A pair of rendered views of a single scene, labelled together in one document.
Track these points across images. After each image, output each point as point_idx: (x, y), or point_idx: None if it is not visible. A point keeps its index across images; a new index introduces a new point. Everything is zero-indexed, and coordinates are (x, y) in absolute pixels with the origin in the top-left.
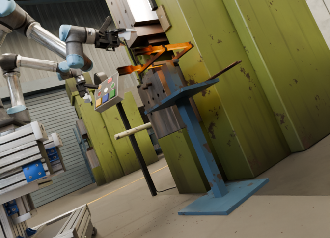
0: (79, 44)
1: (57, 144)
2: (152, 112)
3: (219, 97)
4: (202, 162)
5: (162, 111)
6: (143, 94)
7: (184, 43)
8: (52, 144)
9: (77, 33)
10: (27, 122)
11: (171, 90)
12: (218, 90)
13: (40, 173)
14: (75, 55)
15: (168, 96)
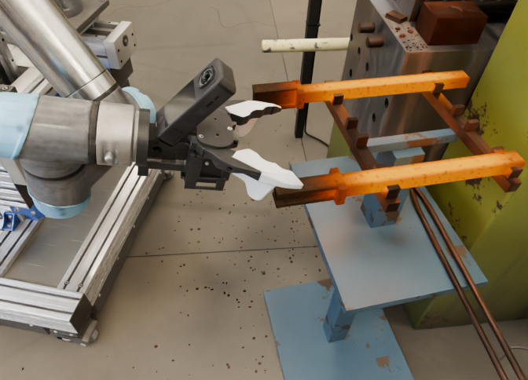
0: (65, 184)
1: (114, 67)
2: (353, 77)
3: (482, 233)
4: (334, 300)
5: (363, 112)
6: (361, 18)
7: (497, 167)
8: (105, 63)
9: (53, 159)
10: None
11: (366, 199)
12: (495, 224)
13: (33, 213)
14: (49, 208)
15: (324, 254)
